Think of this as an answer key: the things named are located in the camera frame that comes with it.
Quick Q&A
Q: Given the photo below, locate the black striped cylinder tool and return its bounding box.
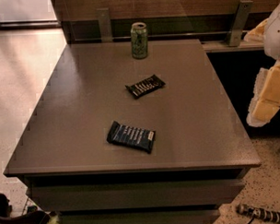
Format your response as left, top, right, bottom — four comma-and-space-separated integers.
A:
236, 204, 280, 224

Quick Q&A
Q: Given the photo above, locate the grey drawer cabinet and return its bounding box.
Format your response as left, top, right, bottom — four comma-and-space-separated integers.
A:
27, 179, 244, 224

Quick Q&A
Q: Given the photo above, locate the black snack bar wrapper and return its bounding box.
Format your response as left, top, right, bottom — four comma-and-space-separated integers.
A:
125, 75, 166, 99

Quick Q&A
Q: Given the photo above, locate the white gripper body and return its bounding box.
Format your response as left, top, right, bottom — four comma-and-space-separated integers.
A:
263, 3, 280, 61

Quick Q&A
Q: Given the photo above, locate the metal bracket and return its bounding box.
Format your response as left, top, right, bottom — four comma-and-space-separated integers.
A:
226, 0, 253, 47
97, 8, 112, 42

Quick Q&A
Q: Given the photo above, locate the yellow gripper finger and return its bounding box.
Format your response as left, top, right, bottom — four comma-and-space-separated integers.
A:
246, 61, 280, 127
243, 19, 268, 42

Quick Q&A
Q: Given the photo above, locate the left metal bracket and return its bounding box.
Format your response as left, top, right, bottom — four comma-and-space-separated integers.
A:
97, 8, 112, 42

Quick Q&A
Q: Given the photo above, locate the blue rxbar blueberry bar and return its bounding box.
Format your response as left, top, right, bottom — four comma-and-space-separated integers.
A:
107, 121, 156, 153

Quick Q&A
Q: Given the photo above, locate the right metal bracket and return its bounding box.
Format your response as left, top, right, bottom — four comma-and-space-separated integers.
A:
226, 0, 253, 47

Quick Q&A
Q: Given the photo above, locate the green soda can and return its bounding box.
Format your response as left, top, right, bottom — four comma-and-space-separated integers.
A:
131, 21, 148, 60

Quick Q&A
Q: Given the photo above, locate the dark chair seat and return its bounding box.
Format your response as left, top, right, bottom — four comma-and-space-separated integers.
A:
0, 194, 50, 224

